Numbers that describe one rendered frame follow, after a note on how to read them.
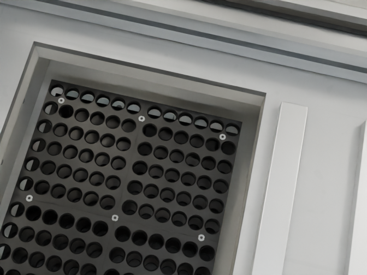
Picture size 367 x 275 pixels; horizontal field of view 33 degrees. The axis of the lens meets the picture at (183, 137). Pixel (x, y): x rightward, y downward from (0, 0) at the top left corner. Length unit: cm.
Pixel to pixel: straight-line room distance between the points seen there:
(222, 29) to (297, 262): 19
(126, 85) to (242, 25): 18
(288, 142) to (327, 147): 4
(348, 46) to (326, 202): 12
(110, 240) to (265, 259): 13
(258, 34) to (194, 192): 14
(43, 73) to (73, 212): 18
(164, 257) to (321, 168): 15
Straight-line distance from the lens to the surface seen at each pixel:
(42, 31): 54
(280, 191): 47
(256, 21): 49
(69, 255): 51
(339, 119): 52
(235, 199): 59
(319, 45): 50
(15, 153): 60
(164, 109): 55
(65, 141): 54
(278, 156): 48
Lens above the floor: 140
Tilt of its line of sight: 68 degrees down
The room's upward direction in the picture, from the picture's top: 9 degrees clockwise
